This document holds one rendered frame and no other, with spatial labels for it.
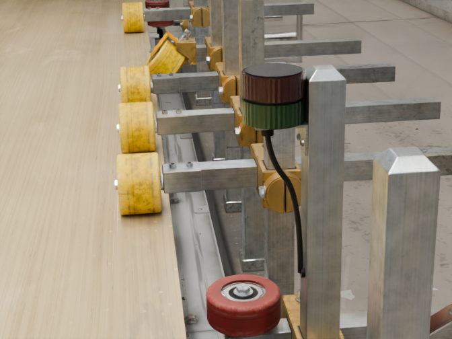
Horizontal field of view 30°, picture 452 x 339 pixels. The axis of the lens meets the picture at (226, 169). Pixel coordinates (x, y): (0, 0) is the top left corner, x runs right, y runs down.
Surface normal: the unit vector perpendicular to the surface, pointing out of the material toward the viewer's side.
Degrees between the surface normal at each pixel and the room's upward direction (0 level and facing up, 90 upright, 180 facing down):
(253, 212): 90
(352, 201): 0
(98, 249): 0
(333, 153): 90
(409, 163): 45
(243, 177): 90
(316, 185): 90
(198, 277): 0
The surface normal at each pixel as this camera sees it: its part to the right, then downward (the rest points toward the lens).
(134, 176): 0.07, -0.29
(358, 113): 0.11, 0.34
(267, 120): -0.25, 0.34
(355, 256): -0.03, -0.94
